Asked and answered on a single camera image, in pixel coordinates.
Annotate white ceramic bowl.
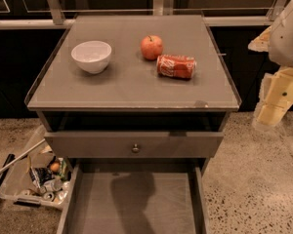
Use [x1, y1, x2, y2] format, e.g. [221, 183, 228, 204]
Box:
[71, 41, 112, 74]

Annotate grey open bottom drawer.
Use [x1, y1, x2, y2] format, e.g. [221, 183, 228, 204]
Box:
[57, 159, 211, 234]

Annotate red coke can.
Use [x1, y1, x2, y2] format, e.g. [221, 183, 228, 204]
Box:
[156, 55, 196, 79]

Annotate snack items in bin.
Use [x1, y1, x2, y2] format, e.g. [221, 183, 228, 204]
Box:
[21, 156, 70, 206]

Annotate grey drawer cabinet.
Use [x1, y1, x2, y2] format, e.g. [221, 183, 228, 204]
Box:
[23, 14, 242, 177]

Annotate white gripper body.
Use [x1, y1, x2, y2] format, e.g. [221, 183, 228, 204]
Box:
[269, 0, 293, 67]

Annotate round metal drawer knob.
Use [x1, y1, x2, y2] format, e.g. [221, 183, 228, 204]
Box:
[132, 144, 140, 153]

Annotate red apple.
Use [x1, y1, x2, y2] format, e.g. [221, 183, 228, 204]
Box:
[141, 35, 163, 60]

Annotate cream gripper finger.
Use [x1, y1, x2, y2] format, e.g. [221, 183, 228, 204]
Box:
[248, 26, 272, 52]
[252, 66, 293, 131]

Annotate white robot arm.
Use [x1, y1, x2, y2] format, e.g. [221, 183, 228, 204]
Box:
[248, 0, 293, 131]

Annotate metal window railing frame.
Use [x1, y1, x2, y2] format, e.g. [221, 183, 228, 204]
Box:
[0, 0, 290, 29]

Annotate grey middle drawer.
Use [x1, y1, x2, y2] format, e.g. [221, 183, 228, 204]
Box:
[45, 131, 224, 158]

